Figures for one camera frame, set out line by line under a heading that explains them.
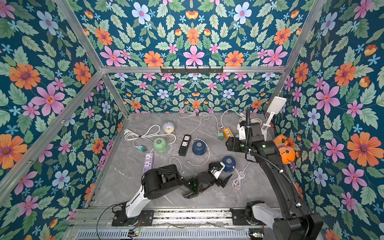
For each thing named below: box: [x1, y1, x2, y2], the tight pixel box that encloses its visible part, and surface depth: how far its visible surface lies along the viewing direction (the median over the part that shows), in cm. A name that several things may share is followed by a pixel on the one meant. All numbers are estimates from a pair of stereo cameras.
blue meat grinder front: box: [221, 155, 236, 173], surface depth 84 cm
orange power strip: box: [223, 127, 235, 140], surface depth 107 cm
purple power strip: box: [142, 152, 154, 176], surface depth 92 cm
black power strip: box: [178, 134, 192, 157], surface depth 100 cm
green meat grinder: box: [153, 137, 168, 153], surface depth 92 cm
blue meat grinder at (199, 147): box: [192, 140, 207, 156], surface depth 91 cm
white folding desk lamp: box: [261, 96, 287, 142], surface depth 85 cm
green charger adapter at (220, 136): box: [217, 132, 225, 140], surface depth 107 cm
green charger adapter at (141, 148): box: [137, 145, 146, 152], surface depth 98 cm
